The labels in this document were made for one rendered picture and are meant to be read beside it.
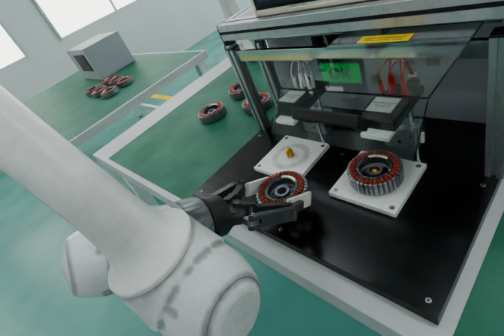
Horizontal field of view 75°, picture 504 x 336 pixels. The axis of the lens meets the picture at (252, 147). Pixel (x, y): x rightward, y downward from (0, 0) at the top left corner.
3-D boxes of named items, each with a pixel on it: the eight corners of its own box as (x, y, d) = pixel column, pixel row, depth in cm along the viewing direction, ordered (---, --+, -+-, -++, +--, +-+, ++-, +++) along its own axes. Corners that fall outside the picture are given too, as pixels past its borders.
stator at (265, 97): (274, 96, 127) (271, 88, 125) (271, 111, 118) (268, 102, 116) (247, 103, 130) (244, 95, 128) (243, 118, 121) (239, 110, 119)
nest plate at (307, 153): (297, 184, 80) (295, 181, 79) (255, 170, 90) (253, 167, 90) (330, 147, 87) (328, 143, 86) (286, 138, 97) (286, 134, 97)
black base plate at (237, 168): (438, 326, 48) (437, 319, 47) (195, 199, 94) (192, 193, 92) (521, 135, 70) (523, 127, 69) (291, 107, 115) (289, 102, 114)
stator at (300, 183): (289, 226, 64) (284, 214, 62) (250, 208, 72) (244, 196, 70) (321, 188, 69) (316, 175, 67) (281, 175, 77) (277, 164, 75)
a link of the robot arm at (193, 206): (188, 269, 50) (220, 255, 54) (187, 214, 48) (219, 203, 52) (160, 246, 56) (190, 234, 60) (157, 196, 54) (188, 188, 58)
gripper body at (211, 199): (189, 232, 60) (229, 217, 66) (217, 250, 54) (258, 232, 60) (187, 193, 58) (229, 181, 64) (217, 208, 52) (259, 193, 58)
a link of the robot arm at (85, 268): (160, 253, 57) (202, 281, 47) (59, 293, 46) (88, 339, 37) (153, 193, 55) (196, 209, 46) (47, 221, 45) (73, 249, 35)
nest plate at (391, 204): (396, 217, 62) (395, 214, 62) (329, 196, 73) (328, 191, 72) (427, 167, 69) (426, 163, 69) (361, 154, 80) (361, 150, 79)
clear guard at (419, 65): (412, 163, 40) (408, 124, 37) (271, 133, 57) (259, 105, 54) (493, 40, 55) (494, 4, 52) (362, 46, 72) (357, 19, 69)
